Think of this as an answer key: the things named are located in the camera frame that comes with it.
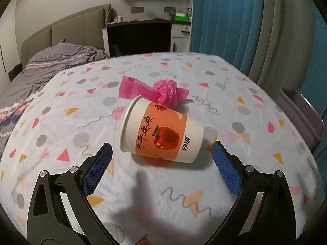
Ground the orange apple paper cup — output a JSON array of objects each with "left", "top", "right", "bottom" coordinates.
[{"left": 120, "top": 96, "right": 204, "bottom": 163}]

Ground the pink knotted plastic bag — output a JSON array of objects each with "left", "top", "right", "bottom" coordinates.
[{"left": 118, "top": 76, "right": 189, "bottom": 108}]

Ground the grey plastic trash bin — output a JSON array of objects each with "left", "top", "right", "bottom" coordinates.
[{"left": 277, "top": 89, "right": 326, "bottom": 151}]

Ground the patterned white table cloth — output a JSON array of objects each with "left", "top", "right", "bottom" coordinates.
[{"left": 1, "top": 52, "right": 324, "bottom": 244}]

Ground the grey striped duvet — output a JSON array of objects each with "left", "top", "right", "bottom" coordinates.
[{"left": 1, "top": 42, "right": 108, "bottom": 153}]

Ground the black bedside table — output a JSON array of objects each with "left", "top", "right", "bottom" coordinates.
[{"left": 8, "top": 63, "right": 23, "bottom": 82}]

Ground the grey curtain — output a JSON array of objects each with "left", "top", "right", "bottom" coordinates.
[{"left": 249, "top": 0, "right": 315, "bottom": 98}]

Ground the grey upholstered headboard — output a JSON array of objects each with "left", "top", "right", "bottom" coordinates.
[{"left": 20, "top": 4, "right": 111, "bottom": 67}]

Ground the dark desk with drawers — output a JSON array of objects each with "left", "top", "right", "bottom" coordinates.
[{"left": 103, "top": 19, "right": 191, "bottom": 57}]

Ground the blue curtain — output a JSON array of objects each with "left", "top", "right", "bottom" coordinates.
[{"left": 189, "top": 0, "right": 327, "bottom": 164}]

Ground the green box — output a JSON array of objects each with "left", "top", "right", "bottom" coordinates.
[{"left": 174, "top": 13, "right": 188, "bottom": 22}]

